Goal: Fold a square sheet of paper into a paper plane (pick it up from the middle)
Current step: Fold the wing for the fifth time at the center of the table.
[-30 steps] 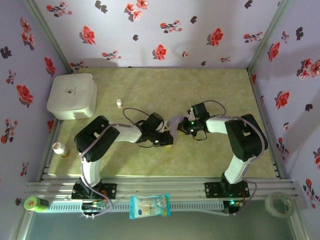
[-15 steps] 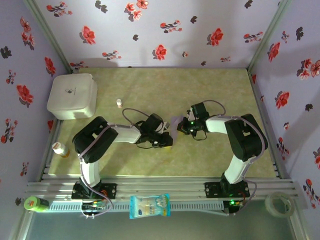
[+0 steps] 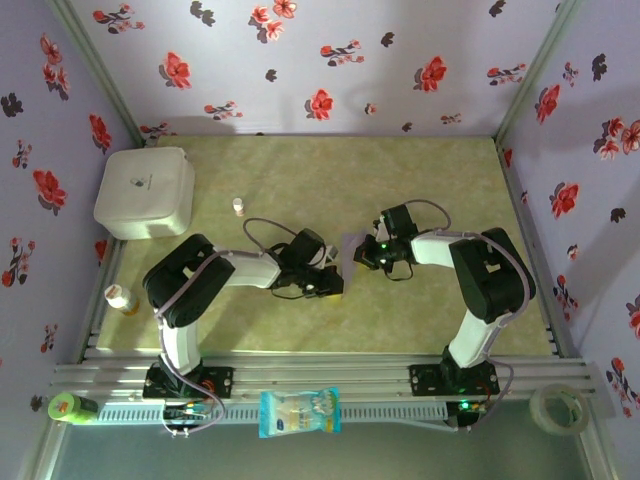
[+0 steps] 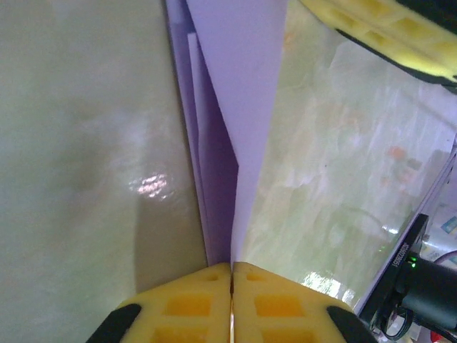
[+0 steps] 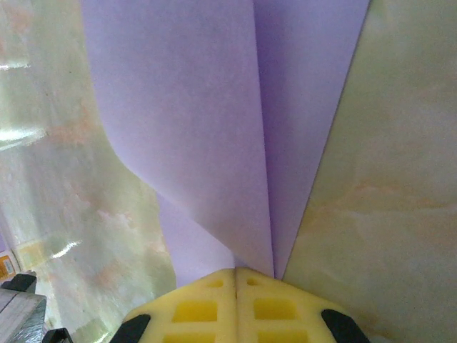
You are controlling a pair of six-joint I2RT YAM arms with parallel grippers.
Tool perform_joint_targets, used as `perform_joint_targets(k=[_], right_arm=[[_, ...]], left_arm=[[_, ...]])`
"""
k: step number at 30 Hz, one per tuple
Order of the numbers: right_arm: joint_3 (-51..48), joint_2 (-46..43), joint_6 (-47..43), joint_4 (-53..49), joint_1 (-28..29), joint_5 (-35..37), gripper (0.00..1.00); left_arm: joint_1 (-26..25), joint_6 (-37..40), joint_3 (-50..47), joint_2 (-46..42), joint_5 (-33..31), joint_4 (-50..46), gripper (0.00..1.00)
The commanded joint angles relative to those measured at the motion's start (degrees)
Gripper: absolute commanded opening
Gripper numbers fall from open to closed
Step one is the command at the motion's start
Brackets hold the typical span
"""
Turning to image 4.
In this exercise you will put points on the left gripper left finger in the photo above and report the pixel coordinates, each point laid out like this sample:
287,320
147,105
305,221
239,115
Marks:
185,307

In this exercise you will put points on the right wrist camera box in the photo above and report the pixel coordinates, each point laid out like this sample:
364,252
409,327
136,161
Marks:
403,250

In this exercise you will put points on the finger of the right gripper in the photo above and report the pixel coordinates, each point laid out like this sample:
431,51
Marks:
392,32

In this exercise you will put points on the lavender white paper sheet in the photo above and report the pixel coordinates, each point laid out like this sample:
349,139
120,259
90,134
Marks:
242,89

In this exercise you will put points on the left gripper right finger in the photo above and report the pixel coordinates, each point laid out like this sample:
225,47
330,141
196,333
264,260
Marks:
282,307

